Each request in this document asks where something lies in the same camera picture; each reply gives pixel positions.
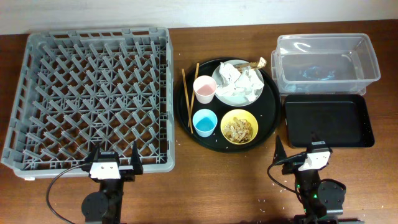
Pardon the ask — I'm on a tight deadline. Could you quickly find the food scraps pile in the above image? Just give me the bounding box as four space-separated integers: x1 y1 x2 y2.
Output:
223 117 253 144

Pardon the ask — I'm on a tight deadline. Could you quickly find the left wooden chopstick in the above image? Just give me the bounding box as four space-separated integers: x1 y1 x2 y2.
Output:
182 68 193 134

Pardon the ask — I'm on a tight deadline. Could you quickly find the round black tray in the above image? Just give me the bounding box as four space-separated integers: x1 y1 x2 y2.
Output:
174 70 282 153

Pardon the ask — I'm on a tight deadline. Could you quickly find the white ceramic plate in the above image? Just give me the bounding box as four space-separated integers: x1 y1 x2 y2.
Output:
211 59 265 108

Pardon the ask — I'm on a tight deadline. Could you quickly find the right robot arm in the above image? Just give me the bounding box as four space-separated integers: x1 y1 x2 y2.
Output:
269 134 346 223

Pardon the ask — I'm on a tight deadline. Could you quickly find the clear plastic bin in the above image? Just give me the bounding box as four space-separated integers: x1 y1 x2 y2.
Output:
271 33 381 95

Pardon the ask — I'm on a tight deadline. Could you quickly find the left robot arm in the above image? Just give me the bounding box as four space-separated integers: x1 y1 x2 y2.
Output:
81 142 143 223

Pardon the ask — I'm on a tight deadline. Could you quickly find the grey dishwasher rack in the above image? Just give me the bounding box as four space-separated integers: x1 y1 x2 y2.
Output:
1 27 175 180

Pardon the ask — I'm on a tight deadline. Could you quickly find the wooden chopstick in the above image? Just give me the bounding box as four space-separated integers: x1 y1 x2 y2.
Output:
182 68 193 134
188 63 200 128

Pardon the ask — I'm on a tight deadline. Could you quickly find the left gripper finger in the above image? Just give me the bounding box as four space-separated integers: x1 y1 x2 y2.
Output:
130 141 144 175
84 144 100 164

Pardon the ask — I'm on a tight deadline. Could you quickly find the black rectangular tray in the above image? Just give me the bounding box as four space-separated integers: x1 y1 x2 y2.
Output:
284 94 375 147

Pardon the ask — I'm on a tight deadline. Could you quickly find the white paper napkin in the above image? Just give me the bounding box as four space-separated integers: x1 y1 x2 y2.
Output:
215 62 265 103

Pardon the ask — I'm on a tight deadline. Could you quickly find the gold foil wrapper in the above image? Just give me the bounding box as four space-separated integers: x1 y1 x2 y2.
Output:
234 57 267 71

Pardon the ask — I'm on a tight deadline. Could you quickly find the pink plastic cup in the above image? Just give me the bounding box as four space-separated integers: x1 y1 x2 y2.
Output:
193 75 217 104

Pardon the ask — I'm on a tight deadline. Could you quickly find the blue plastic cup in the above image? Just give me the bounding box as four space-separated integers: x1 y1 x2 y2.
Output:
193 109 218 138

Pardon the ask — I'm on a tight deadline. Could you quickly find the right wooden chopstick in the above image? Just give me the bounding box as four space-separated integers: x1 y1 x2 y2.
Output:
188 63 200 128

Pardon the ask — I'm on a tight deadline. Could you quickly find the yellow bowl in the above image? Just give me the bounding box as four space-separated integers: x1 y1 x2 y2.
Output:
220 109 259 145

